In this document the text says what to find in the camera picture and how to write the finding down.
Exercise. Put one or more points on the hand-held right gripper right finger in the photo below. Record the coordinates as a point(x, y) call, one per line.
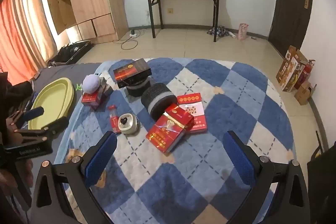
point(237, 158)

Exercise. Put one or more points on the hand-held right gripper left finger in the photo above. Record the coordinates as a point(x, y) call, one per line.
point(101, 158)

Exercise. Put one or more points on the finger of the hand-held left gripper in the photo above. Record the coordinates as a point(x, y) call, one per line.
point(35, 112)
point(56, 125)

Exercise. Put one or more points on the yellow-green plastic basin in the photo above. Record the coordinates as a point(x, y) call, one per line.
point(52, 100)

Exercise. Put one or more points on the red lighter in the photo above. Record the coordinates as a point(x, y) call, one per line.
point(113, 121)

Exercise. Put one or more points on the red cigarette pack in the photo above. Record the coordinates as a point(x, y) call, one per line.
point(90, 100)
point(179, 115)
point(162, 137)

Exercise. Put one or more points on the red white cigarette carton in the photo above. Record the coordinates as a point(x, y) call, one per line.
point(193, 108)

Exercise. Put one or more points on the black foam cylinder grey band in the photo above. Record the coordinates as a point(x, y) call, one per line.
point(136, 91)

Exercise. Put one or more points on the black foam cylinder white band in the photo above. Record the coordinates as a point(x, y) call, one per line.
point(157, 100)

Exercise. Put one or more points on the black red cigarette carton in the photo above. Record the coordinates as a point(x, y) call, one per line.
point(131, 71)

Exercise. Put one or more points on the person's left hand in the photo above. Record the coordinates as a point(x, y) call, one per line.
point(25, 171)

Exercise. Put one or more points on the round tin with heart knob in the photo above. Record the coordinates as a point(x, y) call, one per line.
point(128, 124)

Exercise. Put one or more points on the purple plush ball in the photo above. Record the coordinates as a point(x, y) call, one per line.
point(91, 83)

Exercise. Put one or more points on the blue white chequered blanket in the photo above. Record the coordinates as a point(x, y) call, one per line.
point(183, 174)

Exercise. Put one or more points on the silver small box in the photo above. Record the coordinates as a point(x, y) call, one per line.
point(106, 88)

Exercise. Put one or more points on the black suitcase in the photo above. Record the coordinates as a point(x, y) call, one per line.
point(68, 53)

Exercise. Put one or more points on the orange curtain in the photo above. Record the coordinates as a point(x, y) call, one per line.
point(21, 29)

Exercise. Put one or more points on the small brown cardboard box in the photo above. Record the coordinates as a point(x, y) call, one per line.
point(303, 94)

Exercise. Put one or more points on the printed cardboard box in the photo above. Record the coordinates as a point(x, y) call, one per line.
point(288, 71)

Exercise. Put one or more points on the red fire extinguisher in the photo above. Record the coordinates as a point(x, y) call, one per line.
point(302, 77)

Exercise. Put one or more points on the white power strip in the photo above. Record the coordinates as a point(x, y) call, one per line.
point(134, 34)

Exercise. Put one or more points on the pink box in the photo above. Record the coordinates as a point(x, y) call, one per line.
point(242, 31)

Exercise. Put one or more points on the chequered clothes pile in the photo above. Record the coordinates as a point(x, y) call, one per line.
point(219, 31)

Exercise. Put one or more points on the dark brown door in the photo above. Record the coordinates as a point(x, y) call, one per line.
point(288, 3)

